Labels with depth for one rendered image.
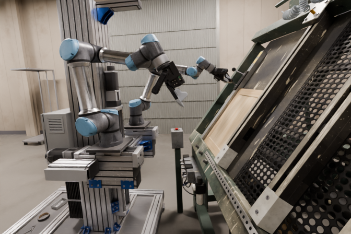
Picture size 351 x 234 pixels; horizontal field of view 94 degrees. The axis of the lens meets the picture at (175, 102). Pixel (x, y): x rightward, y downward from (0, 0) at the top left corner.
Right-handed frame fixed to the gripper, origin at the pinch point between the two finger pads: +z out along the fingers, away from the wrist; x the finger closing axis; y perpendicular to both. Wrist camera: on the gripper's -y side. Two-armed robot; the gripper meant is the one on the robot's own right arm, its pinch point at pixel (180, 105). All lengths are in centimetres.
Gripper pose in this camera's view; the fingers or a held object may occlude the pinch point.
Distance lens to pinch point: 78.2
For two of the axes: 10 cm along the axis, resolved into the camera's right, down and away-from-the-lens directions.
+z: 5.0, 8.7, 0.6
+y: 8.6, -4.8, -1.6
